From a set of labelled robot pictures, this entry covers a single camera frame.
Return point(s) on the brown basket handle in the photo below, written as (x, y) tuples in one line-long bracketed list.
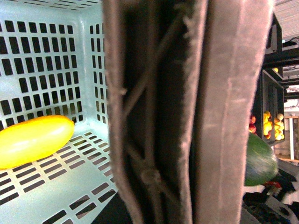
[(182, 77)]

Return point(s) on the light blue plastic basket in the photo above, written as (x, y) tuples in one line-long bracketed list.
[(53, 95)]

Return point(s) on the green avocado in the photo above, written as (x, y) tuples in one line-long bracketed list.
[(261, 162)]

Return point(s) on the yellow mango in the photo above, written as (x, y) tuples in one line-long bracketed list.
[(34, 139)]

